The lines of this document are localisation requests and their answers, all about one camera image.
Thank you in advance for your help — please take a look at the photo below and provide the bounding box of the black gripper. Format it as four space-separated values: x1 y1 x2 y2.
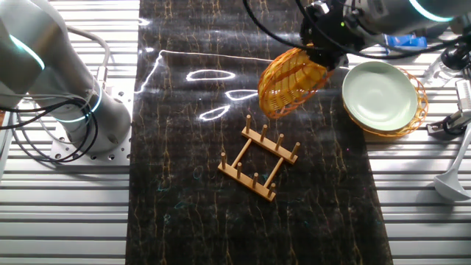
300 1 350 72

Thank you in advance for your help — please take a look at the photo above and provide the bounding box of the yellow orange woven basket dish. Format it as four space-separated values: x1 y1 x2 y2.
257 46 334 120

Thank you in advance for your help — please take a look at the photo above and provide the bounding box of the wooden peg dish rack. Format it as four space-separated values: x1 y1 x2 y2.
217 114 301 202

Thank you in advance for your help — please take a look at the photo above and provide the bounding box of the pale green plate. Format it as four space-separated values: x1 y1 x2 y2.
341 60 419 133

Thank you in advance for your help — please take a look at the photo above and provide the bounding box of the blue object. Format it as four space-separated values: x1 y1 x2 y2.
382 34 428 52

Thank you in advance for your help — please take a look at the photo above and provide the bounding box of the orange woven basket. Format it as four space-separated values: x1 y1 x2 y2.
341 66 430 138

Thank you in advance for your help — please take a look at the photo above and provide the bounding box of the grey ladle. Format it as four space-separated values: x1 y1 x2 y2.
433 123 471 202

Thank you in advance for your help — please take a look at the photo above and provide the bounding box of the black marble pattern mat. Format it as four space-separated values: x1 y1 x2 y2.
124 0 394 265

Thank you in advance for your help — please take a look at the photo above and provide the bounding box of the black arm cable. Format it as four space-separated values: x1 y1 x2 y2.
241 0 471 61

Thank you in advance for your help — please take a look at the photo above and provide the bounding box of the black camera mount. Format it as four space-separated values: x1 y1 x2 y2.
440 43 471 71

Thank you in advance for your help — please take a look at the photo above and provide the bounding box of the black camera clamp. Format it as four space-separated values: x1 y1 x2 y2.
425 109 471 136

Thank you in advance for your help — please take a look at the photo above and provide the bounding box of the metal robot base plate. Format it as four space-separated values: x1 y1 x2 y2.
49 86 134 166

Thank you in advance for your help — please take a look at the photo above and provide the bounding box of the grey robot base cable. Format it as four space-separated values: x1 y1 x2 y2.
65 25 112 91

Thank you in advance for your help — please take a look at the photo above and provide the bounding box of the black base cable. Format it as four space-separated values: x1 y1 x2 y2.
0 96 100 164

